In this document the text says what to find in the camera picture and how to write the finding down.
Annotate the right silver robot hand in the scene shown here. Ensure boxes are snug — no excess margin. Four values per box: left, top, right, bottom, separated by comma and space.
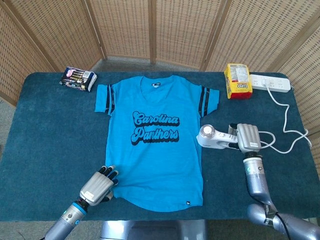
227, 122, 262, 154

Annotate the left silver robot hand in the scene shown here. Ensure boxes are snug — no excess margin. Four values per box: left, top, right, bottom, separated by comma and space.
79, 164, 120, 207

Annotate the white handheld steamer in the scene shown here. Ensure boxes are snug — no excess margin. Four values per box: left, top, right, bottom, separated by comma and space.
196, 124, 240, 151

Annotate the blue Carolina Panthers t-shirt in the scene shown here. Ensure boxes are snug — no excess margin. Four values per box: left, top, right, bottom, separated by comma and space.
94, 74, 221, 213

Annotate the yellow red snack package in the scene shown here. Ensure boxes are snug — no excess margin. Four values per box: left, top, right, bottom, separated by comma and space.
223, 63, 253, 100

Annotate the white power strip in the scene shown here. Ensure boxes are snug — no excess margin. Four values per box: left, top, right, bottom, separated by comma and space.
249, 74, 292, 93

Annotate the grey robot torso base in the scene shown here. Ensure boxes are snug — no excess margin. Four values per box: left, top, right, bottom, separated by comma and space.
99, 219, 208, 240

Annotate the dark teal table carpet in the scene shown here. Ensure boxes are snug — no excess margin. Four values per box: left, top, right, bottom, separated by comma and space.
0, 71, 320, 222

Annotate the dark snack package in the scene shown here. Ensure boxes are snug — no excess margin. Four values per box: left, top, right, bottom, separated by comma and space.
59, 66, 98, 93

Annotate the wicker folding screen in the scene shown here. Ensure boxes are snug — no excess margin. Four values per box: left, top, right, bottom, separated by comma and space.
0, 0, 320, 137

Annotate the white power cord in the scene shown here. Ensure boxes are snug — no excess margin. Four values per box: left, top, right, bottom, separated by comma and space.
257, 84, 313, 154

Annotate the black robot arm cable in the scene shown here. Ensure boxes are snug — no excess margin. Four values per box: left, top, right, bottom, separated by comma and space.
274, 212, 293, 240

